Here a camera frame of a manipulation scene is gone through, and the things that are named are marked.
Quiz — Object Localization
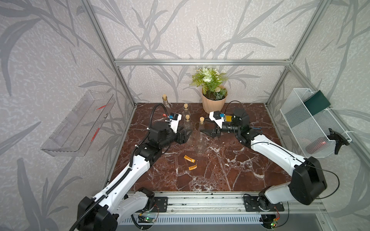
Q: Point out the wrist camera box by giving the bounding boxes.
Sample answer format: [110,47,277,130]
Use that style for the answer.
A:
[209,111,225,128]
[168,113,182,133]

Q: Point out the green artificial plant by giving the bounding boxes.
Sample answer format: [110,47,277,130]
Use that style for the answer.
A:
[190,67,228,101]

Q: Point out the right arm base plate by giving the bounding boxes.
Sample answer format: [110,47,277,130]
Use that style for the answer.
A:
[243,194,285,212]

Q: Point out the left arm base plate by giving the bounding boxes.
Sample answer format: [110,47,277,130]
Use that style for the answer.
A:
[146,197,168,213]

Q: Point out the short glass bottle gold label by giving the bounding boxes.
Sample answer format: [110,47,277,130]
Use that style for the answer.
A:
[182,104,190,119]

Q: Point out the peeled white label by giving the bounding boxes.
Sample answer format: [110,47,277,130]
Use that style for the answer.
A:
[184,155,195,163]

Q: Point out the black spray bottle trigger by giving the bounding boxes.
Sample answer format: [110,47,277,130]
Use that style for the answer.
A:
[327,128,350,155]

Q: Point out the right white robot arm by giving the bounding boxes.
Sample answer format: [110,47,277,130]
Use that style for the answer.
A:
[202,108,327,211]

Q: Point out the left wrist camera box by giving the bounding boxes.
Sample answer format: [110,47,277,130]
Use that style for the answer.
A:
[168,113,182,133]

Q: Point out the clear plastic wall shelf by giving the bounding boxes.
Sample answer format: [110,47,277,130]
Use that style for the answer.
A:
[40,90,116,157]

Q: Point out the peeled gold label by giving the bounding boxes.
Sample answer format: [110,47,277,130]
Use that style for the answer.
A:
[188,164,198,171]

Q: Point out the dark green card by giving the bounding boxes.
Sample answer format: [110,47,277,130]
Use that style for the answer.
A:
[304,90,331,116]

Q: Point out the pink flower pot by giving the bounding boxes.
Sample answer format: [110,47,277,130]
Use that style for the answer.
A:
[202,86,227,114]

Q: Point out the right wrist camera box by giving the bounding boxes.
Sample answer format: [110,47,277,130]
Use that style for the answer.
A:
[209,111,225,128]

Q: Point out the white mesh wall basket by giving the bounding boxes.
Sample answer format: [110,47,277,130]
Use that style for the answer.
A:
[280,88,352,158]

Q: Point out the tall slim glass bottle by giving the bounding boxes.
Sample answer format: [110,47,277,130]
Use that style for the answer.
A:
[196,117,207,155]

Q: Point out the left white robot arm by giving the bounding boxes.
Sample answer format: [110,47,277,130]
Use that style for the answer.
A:
[71,122,192,231]

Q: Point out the yellow gardening glove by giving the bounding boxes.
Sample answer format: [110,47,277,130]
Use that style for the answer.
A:
[225,116,233,122]

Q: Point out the aluminium front rail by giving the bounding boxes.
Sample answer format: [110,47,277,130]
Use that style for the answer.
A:
[155,192,327,215]

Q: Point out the glass bottle with red label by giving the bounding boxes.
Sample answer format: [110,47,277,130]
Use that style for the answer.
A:
[162,94,171,109]

